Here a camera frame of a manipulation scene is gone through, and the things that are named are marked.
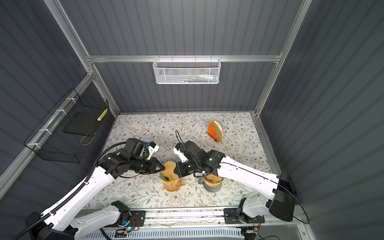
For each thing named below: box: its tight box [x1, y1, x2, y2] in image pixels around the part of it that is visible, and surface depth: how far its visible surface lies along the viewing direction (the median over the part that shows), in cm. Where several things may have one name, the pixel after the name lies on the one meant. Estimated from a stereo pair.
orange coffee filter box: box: [207, 120, 224, 143], surface depth 102 cm
